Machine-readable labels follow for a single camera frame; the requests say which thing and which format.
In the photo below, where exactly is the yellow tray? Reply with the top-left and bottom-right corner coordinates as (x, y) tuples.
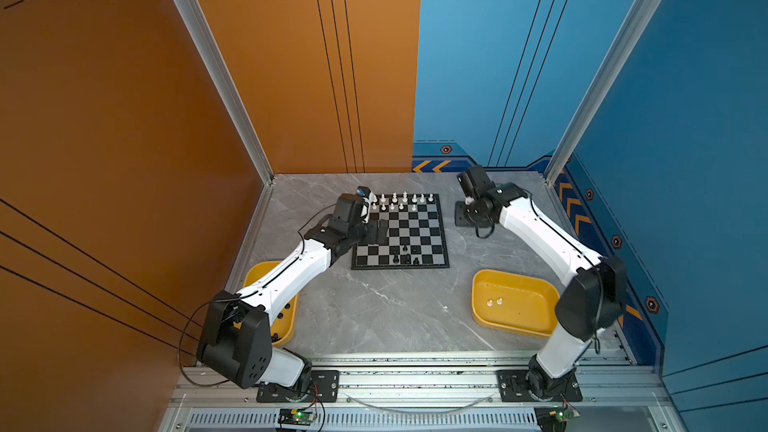
(471, 269), (560, 338)
(243, 261), (299, 347)

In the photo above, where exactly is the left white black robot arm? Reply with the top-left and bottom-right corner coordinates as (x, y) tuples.
(196, 186), (387, 400)

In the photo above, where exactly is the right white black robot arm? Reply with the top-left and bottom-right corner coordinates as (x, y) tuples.
(457, 166), (627, 401)

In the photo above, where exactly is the left green circuit board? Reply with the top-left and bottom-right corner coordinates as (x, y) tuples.
(276, 408), (318, 430)

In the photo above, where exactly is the green circuit board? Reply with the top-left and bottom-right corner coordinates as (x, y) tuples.
(276, 408), (318, 430)
(534, 407), (581, 432)

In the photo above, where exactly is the right green circuit board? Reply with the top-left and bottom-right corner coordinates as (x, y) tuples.
(534, 407), (581, 432)

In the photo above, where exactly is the black white chessboard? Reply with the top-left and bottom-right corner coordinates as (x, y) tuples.
(351, 192), (450, 270)

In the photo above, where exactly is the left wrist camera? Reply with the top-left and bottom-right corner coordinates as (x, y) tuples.
(357, 186), (371, 198)

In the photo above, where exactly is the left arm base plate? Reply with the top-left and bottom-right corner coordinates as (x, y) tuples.
(256, 369), (340, 404)

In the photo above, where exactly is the aluminium front frame rail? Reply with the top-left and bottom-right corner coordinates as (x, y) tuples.
(160, 351), (684, 431)

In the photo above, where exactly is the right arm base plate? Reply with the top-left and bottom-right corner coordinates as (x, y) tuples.
(496, 369), (583, 403)

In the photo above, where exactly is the right aluminium corner post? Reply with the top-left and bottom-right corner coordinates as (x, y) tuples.
(544, 0), (662, 186)

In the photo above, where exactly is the aluminium corner post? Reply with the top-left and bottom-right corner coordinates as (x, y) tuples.
(173, 0), (274, 186)
(544, 0), (662, 186)

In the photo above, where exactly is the left aluminium corner post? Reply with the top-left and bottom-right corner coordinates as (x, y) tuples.
(173, 0), (274, 186)

